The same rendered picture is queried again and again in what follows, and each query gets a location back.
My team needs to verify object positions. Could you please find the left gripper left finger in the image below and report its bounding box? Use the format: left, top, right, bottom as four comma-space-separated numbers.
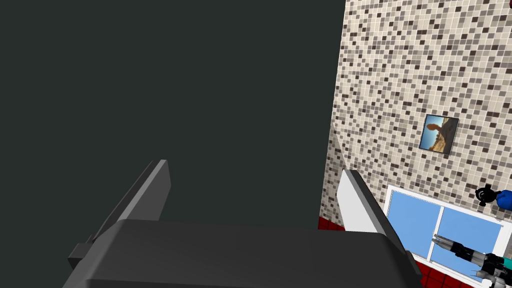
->
89, 159, 172, 242

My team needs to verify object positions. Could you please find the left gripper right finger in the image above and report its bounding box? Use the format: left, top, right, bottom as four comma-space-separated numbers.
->
336, 169, 406, 251

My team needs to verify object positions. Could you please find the white framed window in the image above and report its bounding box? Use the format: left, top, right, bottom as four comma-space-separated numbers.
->
383, 184, 512, 286

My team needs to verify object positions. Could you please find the dark grey door leaf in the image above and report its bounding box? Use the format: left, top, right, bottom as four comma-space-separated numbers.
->
0, 0, 347, 288

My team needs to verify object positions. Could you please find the framed desert landscape picture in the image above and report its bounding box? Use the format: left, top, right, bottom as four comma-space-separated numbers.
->
418, 113, 460, 156

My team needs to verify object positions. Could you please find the black and grey pointed object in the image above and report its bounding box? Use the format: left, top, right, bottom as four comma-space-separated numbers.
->
431, 234, 512, 288

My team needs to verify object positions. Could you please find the black and blue round object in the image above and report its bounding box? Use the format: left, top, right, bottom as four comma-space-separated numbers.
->
474, 184, 512, 211

